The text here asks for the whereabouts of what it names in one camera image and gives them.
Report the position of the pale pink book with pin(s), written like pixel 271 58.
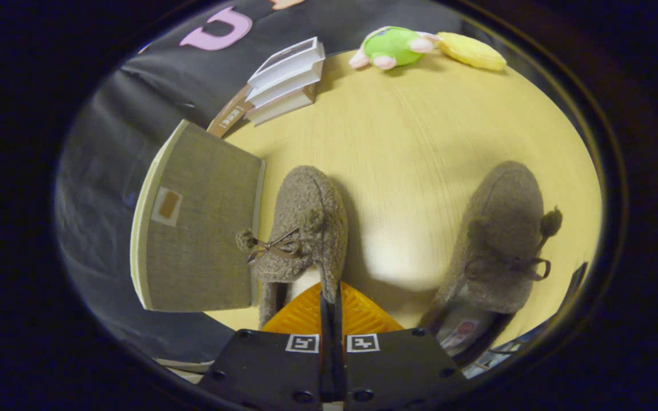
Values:
pixel 280 107

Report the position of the grey fabric storage box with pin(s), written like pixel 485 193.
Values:
pixel 203 228

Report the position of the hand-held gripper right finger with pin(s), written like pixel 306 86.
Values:
pixel 397 371

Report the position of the green and pink plush toy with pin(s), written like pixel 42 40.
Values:
pixel 394 47

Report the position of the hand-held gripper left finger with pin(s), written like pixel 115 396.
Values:
pixel 266 371

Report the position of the brown book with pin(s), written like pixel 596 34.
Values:
pixel 229 117

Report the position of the brown fuzzy shoe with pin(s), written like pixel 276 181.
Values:
pixel 306 211
pixel 500 228

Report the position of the black backdrop cloth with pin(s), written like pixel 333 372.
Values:
pixel 106 171

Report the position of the yellow plush toy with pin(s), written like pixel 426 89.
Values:
pixel 472 51

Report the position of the thick white book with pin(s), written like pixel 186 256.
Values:
pixel 286 85

